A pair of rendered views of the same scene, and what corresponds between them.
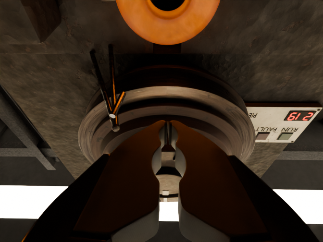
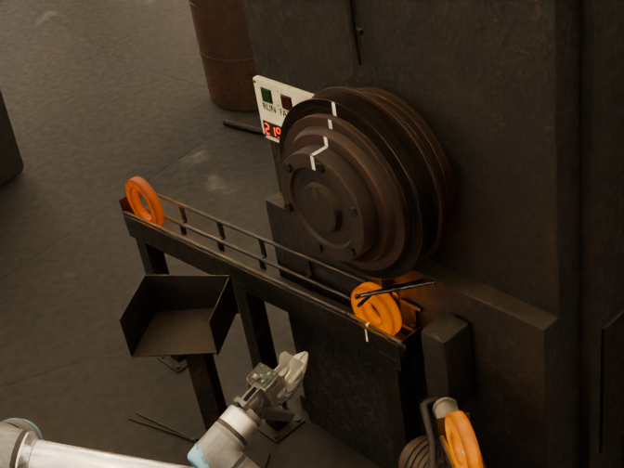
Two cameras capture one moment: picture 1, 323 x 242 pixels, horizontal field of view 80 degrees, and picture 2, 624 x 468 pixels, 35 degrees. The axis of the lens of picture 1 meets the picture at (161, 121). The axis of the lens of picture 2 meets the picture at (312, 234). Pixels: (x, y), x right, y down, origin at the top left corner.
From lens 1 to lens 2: 247 cm
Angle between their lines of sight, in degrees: 95
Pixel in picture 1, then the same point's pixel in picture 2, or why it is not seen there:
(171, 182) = (315, 214)
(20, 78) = (532, 269)
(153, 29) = (375, 302)
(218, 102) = not seen: hidden behind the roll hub
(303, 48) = not seen: hidden behind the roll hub
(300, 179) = not seen: outside the picture
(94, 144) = (399, 242)
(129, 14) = (386, 314)
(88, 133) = (410, 250)
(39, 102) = (528, 234)
